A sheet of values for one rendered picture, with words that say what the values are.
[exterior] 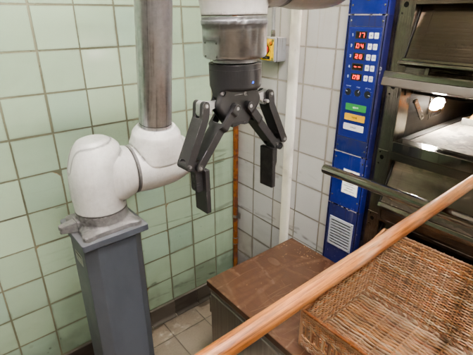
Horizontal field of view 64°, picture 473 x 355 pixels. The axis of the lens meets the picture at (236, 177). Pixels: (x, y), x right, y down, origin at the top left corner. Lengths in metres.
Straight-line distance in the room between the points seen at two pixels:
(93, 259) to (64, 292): 0.75
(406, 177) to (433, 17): 0.54
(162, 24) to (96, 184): 0.47
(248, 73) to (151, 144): 0.68
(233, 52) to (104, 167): 0.69
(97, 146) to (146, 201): 0.82
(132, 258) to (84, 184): 0.29
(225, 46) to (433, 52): 0.95
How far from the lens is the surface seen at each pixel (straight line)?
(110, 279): 1.27
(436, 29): 1.40
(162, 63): 1.11
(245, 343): 0.56
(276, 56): 1.72
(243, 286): 1.61
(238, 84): 0.53
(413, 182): 1.50
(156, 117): 1.15
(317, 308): 1.38
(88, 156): 1.12
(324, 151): 1.68
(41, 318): 2.00
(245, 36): 0.52
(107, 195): 1.15
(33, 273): 1.86
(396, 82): 1.28
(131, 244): 1.24
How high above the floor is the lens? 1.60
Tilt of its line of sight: 23 degrees down
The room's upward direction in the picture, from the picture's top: straight up
